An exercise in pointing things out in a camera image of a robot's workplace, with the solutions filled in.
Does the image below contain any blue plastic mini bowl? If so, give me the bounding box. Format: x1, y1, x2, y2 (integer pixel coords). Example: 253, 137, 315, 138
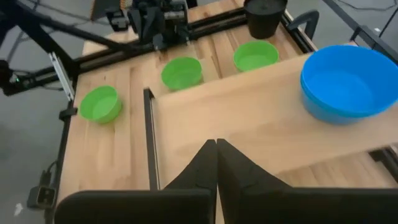
300, 45, 398, 126

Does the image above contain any black floor mat orange edge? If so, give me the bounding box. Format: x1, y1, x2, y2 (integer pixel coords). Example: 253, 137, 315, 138
90, 0, 129, 21

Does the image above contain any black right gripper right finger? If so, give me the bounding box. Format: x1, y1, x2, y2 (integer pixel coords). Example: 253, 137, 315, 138
216, 138, 398, 224

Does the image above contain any silver metal bracket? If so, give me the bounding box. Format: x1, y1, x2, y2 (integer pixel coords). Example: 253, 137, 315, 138
48, 51, 76, 102

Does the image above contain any black aluminium table frame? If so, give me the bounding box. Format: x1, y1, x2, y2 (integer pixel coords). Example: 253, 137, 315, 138
0, 0, 398, 224

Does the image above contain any black curved handle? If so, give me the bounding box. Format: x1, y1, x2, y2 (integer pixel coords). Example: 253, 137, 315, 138
287, 9, 320, 40

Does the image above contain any green plant in black pot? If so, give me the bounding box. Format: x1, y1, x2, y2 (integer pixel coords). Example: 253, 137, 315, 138
243, 0, 289, 40

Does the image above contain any black camera cable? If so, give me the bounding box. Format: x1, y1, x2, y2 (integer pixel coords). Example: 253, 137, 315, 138
39, 160, 59, 187

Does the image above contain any black clamp mount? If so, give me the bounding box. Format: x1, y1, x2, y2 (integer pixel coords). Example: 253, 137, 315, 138
0, 58, 35, 96

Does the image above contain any black table-level camera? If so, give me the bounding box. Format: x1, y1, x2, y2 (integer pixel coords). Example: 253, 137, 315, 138
27, 185, 57, 210

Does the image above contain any green plastic mini bowl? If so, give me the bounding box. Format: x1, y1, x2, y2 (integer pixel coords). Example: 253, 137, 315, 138
233, 40, 280, 73
79, 85, 123, 124
160, 56, 203, 91

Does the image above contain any black corner bracket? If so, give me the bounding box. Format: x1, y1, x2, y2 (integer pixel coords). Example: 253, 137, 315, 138
58, 107, 78, 122

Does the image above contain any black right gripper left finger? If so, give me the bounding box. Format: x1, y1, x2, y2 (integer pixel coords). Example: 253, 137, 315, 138
54, 139, 218, 224

